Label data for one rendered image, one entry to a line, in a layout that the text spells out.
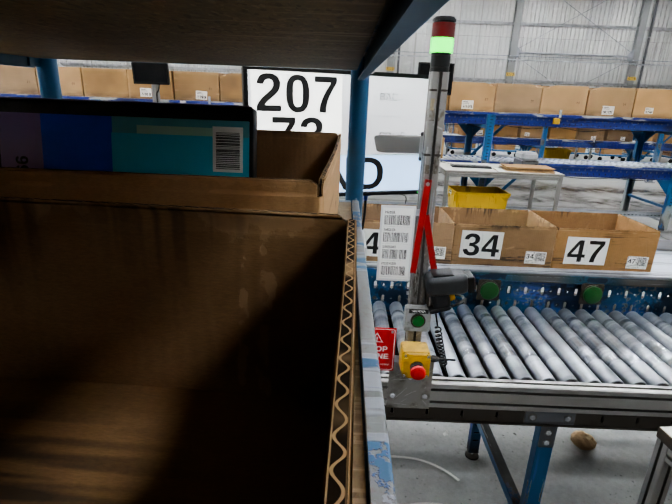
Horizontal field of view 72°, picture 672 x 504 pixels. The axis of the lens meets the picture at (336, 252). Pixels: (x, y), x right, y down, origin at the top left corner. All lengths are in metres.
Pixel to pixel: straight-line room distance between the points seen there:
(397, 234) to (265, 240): 0.96
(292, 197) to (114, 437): 0.16
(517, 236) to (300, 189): 1.65
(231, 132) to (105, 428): 0.21
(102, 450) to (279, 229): 0.12
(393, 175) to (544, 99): 5.57
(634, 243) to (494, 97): 4.67
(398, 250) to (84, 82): 6.21
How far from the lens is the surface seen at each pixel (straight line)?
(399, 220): 1.15
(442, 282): 1.15
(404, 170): 1.24
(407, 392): 1.36
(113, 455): 0.22
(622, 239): 2.07
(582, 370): 1.59
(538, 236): 1.93
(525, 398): 1.46
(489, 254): 1.88
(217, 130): 0.35
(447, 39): 1.13
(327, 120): 1.16
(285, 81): 1.13
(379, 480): 0.20
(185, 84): 6.57
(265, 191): 0.29
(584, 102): 6.92
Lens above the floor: 1.49
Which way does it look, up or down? 18 degrees down
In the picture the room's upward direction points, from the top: 2 degrees clockwise
